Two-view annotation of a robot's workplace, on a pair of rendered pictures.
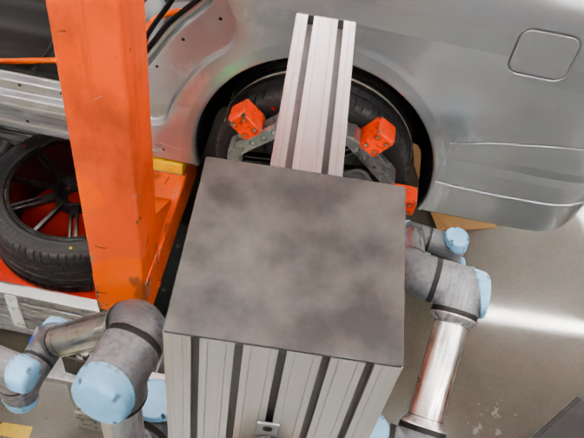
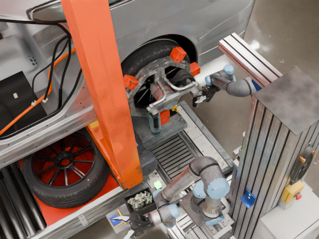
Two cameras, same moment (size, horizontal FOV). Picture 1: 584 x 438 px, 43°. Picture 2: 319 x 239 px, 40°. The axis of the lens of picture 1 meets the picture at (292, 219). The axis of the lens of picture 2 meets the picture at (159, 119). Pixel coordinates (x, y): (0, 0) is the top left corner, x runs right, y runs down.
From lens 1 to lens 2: 1.24 m
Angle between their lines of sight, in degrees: 18
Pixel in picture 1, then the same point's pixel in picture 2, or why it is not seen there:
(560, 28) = not seen: outside the picture
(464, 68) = (195, 11)
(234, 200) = (271, 98)
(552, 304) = not seen: hidden behind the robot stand
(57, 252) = (85, 185)
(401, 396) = (227, 137)
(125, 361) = (218, 174)
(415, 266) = (239, 87)
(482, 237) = not seen: hidden behind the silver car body
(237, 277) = (294, 114)
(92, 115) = (116, 118)
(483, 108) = (206, 19)
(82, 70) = (111, 105)
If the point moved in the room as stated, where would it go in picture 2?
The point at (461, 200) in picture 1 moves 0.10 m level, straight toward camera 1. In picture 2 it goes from (210, 54) to (214, 64)
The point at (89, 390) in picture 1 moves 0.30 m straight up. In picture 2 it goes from (217, 189) to (221, 161)
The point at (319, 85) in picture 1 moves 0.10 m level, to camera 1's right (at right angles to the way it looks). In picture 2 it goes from (249, 56) to (267, 46)
